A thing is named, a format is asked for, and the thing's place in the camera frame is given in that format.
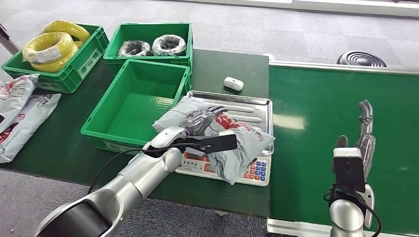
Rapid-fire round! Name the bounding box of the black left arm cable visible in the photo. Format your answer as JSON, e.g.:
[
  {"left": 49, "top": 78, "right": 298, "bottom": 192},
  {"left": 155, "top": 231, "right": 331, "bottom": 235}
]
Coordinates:
[{"left": 87, "top": 142, "right": 212, "bottom": 195}]

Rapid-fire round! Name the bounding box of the white mailer bag black print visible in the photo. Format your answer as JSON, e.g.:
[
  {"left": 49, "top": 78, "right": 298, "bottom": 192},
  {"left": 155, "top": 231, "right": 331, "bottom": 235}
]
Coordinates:
[{"left": 0, "top": 93, "right": 62, "bottom": 164}]

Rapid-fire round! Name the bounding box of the white electronic weighing scale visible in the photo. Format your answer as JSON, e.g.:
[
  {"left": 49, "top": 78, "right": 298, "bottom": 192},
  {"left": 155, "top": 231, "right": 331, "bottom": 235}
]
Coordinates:
[{"left": 174, "top": 90, "right": 274, "bottom": 188}]

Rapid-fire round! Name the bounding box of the black wrapped wire coil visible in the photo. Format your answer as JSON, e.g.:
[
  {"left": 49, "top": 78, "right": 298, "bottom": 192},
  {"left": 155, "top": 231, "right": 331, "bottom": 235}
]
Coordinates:
[
  {"left": 151, "top": 34, "right": 188, "bottom": 57},
  {"left": 117, "top": 39, "right": 153, "bottom": 58}
]

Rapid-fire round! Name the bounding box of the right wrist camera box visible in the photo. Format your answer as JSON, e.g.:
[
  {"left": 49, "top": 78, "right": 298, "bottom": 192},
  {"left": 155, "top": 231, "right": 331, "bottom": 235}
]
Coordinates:
[{"left": 332, "top": 147, "right": 367, "bottom": 194}]

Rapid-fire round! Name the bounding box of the empty green plastic crate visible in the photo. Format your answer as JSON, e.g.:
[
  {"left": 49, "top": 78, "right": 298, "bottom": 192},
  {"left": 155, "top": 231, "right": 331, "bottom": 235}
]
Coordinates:
[{"left": 80, "top": 59, "right": 192, "bottom": 155}]

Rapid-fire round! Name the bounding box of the dark metal stand leg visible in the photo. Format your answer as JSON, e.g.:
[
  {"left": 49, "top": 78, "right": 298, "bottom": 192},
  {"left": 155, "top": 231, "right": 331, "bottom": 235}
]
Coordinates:
[{"left": 0, "top": 23, "right": 20, "bottom": 56}]

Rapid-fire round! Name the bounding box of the white mailer bag red print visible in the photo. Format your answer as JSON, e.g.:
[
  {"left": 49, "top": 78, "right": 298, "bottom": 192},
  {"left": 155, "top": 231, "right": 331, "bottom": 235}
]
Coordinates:
[{"left": 0, "top": 73, "right": 41, "bottom": 134}]

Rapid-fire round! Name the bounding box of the green crate with black coils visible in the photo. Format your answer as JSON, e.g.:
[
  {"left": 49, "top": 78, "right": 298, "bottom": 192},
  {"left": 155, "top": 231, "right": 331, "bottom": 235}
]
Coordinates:
[{"left": 102, "top": 22, "right": 194, "bottom": 77}]

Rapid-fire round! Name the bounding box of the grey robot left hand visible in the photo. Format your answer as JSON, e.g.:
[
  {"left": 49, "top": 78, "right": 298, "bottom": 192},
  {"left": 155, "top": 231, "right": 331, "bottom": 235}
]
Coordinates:
[{"left": 180, "top": 105, "right": 227, "bottom": 137}]

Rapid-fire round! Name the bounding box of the black ribbed round floor object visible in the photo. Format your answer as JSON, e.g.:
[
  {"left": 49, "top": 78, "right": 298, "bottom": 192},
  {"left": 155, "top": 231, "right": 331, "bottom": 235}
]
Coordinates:
[{"left": 336, "top": 50, "right": 387, "bottom": 68}]

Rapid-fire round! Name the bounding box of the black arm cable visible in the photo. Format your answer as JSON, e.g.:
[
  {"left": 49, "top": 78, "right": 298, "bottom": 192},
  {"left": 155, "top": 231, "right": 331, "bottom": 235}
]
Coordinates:
[
  {"left": 323, "top": 184, "right": 382, "bottom": 237},
  {"left": 87, "top": 142, "right": 212, "bottom": 195}
]

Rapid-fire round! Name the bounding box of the green crate with yellow coils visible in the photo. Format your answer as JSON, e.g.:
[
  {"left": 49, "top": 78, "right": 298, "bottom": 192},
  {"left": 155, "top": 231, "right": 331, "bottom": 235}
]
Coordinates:
[{"left": 0, "top": 23, "right": 110, "bottom": 94}]

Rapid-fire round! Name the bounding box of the green conveyor belt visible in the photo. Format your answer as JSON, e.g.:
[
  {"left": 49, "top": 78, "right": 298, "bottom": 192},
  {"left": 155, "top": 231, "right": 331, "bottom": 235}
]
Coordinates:
[{"left": 265, "top": 59, "right": 419, "bottom": 237}]

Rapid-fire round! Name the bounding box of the grey plastic mailer package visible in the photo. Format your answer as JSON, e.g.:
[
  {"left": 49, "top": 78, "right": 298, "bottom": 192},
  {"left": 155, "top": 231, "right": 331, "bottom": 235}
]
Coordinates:
[{"left": 152, "top": 96, "right": 276, "bottom": 187}]

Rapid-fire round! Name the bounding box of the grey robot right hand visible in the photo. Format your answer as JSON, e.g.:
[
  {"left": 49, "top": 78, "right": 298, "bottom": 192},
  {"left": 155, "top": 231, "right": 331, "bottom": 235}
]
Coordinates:
[{"left": 335, "top": 99, "right": 377, "bottom": 181}]

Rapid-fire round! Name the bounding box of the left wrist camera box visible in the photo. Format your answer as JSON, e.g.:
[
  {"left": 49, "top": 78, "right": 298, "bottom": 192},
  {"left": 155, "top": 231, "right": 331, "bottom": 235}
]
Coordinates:
[{"left": 191, "top": 130, "right": 238, "bottom": 155}]

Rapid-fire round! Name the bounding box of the yellow wire coil with label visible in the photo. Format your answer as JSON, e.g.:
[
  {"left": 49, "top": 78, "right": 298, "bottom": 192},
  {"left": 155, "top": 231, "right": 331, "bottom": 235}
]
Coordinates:
[{"left": 22, "top": 31, "right": 75, "bottom": 65}]

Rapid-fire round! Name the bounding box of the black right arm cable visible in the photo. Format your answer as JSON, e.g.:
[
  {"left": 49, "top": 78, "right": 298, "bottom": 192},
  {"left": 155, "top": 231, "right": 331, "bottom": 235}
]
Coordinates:
[{"left": 323, "top": 184, "right": 382, "bottom": 237}]

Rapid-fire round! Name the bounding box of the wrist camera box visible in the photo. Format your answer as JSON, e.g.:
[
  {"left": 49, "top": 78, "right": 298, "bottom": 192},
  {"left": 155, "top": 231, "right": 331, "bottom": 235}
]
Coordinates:
[
  {"left": 332, "top": 147, "right": 367, "bottom": 194},
  {"left": 191, "top": 130, "right": 238, "bottom": 155}
]

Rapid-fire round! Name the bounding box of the small white oval device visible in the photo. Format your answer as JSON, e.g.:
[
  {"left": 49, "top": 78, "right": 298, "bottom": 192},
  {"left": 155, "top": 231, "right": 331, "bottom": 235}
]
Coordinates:
[{"left": 223, "top": 76, "right": 245, "bottom": 92}]

